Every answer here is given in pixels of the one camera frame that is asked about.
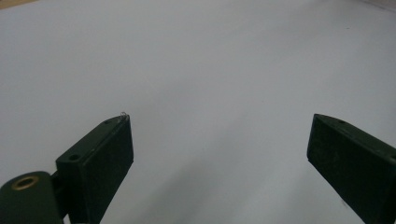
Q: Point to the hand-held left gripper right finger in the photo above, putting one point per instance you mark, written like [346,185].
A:
[358,165]

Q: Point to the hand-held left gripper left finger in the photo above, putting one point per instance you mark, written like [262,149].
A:
[96,168]

